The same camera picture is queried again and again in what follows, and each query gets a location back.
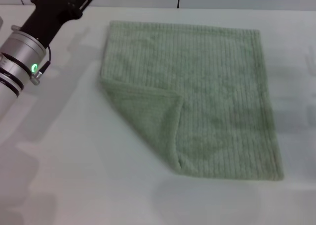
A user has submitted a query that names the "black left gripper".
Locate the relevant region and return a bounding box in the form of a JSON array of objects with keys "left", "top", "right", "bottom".
[{"left": 21, "top": 0, "right": 96, "bottom": 47}]

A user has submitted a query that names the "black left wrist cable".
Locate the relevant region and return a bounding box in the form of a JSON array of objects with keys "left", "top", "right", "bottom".
[{"left": 31, "top": 45, "right": 52, "bottom": 86}]

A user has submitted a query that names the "pale green ribbed towel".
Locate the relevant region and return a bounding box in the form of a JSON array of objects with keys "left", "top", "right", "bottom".
[{"left": 100, "top": 20, "right": 285, "bottom": 182}]

